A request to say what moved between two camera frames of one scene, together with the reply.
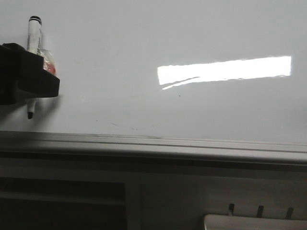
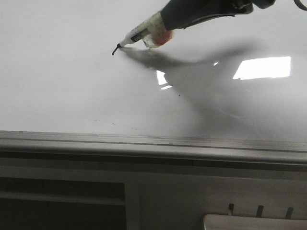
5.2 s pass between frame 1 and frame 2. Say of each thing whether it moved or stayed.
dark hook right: stayed
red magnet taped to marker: moved
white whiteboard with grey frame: stayed
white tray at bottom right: stayed
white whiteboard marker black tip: moved
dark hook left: stayed
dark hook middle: stayed
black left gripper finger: moved
